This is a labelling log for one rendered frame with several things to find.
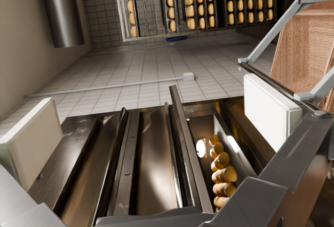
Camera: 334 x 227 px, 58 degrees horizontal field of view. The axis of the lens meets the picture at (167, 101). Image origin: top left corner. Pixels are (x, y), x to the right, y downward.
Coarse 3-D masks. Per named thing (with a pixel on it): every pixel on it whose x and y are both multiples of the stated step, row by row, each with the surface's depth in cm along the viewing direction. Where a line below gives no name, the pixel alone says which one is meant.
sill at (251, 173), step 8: (216, 104) 183; (216, 112) 175; (224, 112) 169; (224, 120) 158; (224, 128) 156; (232, 128) 147; (232, 136) 140; (240, 136) 138; (232, 144) 141; (240, 144) 131; (240, 152) 128; (248, 152) 123; (248, 160) 117; (256, 160) 117; (248, 168) 118; (256, 168) 111; (256, 176) 107
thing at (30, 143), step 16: (32, 112) 18; (48, 112) 19; (16, 128) 15; (32, 128) 16; (48, 128) 19; (0, 144) 14; (16, 144) 14; (32, 144) 16; (48, 144) 18; (0, 160) 14; (16, 160) 14; (32, 160) 16; (16, 176) 14; (32, 176) 16
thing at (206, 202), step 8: (176, 88) 171; (176, 96) 157; (176, 104) 146; (184, 120) 125; (184, 128) 117; (184, 136) 111; (192, 144) 103; (192, 152) 98; (192, 160) 93; (192, 168) 89; (200, 168) 88; (200, 176) 84; (200, 184) 81; (200, 192) 77; (200, 200) 75; (208, 200) 74; (208, 208) 71
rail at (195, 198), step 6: (174, 102) 149; (174, 108) 141; (174, 114) 134; (180, 126) 120; (180, 132) 115; (180, 138) 110; (180, 144) 106; (186, 150) 100; (186, 156) 96; (186, 162) 93; (186, 168) 90; (192, 174) 86; (192, 180) 83; (192, 186) 81; (192, 192) 78; (192, 198) 76; (198, 198) 76; (198, 204) 73
